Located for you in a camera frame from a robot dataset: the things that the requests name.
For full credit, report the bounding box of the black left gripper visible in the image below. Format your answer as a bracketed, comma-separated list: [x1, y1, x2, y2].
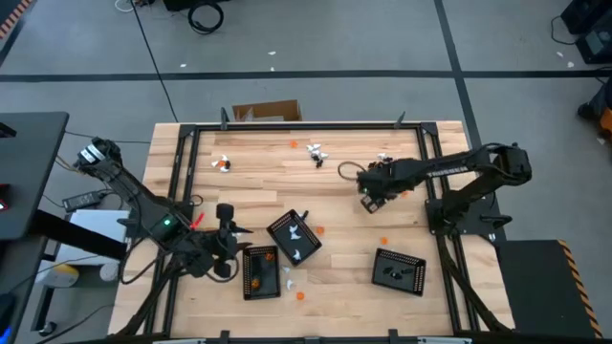
[184, 204, 253, 279]

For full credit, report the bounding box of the black slotted plastic basket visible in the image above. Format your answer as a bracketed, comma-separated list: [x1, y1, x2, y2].
[241, 245, 282, 302]
[371, 247, 427, 298]
[265, 208, 323, 268]

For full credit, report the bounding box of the brown cardboard box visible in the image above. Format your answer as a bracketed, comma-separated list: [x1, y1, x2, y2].
[231, 98, 303, 123]

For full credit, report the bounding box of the white round object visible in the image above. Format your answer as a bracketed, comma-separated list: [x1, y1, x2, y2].
[98, 261, 120, 283]

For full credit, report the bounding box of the white storage box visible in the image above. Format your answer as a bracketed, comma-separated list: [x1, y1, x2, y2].
[56, 208, 130, 269]

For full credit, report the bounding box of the black power adapter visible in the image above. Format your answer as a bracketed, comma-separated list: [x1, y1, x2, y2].
[61, 189, 109, 213]

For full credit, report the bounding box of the pale yellow round object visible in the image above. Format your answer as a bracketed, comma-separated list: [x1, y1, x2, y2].
[35, 263, 80, 289]

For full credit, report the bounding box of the black hazard-striped ramp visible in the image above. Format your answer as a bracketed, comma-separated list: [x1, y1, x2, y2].
[494, 238, 604, 340]
[0, 0, 37, 40]

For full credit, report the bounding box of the black desk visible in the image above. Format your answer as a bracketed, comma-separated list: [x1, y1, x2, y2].
[0, 111, 71, 241]

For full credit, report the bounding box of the person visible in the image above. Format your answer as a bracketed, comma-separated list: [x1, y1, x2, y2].
[577, 88, 612, 138]

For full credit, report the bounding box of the black equipment case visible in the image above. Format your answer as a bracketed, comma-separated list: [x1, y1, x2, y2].
[559, 0, 612, 66]

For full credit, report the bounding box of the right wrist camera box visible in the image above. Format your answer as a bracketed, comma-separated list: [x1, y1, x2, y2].
[361, 194, 386, 215]

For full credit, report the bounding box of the black aluminium table frame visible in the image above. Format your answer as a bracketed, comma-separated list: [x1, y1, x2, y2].
[112, 107, 515, 344]

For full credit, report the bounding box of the coiled black cable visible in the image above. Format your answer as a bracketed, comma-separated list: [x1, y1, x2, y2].
[186, 1, 225, 35]

